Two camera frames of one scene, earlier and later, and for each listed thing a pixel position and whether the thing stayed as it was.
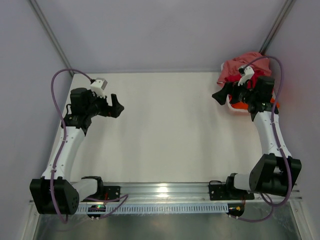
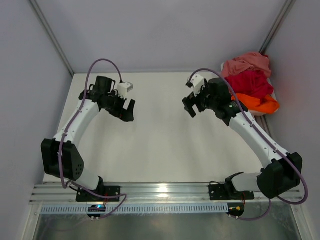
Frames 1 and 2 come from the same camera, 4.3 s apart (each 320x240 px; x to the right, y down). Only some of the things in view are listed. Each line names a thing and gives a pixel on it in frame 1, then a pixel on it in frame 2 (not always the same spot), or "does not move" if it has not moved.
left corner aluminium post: (37, 8) does not move
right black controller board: (235, 209) does not move
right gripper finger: (221, 96) to (188, 102)
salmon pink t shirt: (260, 63) does not move
